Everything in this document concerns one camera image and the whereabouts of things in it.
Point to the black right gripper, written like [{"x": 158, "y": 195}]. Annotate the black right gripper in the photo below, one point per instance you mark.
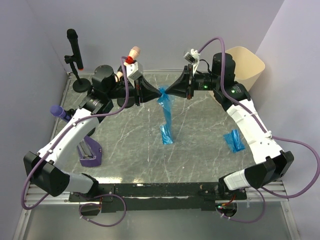
[{"x": 181, "y": 87}]

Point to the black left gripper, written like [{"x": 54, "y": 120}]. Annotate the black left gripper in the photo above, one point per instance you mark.
[{"x": 147, "y": 92}]

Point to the blue plastic trash bag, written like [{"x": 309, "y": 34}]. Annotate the blue plastic trash bag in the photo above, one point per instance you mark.
[{"x": 166, "y": 102}]

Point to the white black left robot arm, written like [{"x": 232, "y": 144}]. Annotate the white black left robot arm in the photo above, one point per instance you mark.
[{"x": 44, "y": 168}]

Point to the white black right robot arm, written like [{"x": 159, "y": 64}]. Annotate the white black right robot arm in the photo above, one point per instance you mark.
[{"x": 271, "y": 162}]

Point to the cream plastic trash bin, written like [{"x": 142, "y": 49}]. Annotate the cream plastic trash bin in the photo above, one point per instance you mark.
[{"x": 248, "y": 67}]

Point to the peach pink microphone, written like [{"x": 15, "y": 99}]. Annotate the peach pink microphone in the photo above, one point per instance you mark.
[{"x": 130, "y": 59}]

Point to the purple wedge holder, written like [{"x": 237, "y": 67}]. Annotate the purple wedge holder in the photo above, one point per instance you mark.
[{"x": 89, "y": 152}]

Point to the purple microphone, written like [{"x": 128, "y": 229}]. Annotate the purple microphone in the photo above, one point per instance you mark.
[{"x": 59, "y": 112}]

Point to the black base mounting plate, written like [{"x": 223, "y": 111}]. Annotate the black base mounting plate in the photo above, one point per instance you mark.
[{"x": 160, "y": 196}]

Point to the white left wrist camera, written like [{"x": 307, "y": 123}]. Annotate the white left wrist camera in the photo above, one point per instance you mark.
[{"x": 134, "y": 70}]

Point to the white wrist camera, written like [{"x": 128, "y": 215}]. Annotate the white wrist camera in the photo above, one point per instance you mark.
[
  {"x": 134, "y": 70},
  {"x": 193, "y": 57}
]

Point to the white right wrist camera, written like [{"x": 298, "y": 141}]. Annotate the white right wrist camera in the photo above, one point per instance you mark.
[{"x": 193, "y": 57}]

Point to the aluminium rail frame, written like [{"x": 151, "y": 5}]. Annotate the aluminium rail frame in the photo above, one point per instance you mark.
[{"x": 34, "y": 194}]

